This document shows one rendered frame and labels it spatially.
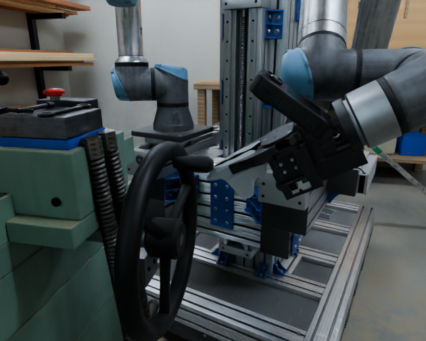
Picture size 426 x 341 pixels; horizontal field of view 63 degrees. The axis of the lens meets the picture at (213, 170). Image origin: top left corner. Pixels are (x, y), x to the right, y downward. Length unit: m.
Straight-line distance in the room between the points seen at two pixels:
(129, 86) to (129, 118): 3.10
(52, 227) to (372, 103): 0.41
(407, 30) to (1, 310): 3.71
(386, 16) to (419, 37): 2.95
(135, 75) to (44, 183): 0.81
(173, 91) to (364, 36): 0.63
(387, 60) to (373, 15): 0.38
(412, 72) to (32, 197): 0.48
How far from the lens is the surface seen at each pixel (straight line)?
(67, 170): 0.46
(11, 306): 0.56
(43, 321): 0.63
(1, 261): 0.53
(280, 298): 1.42
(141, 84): 1.24
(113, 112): 4.43
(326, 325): 1.31
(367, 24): 0.93
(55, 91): 0.56
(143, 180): 0.42
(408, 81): 0.45
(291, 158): 0.46
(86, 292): 0.72
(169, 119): 1.25
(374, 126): 0.44
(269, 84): 0.44
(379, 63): 0.54
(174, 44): 4.03
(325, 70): 0.53
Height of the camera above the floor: 1.07
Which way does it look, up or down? 18 degrees down
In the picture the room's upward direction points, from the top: straight up
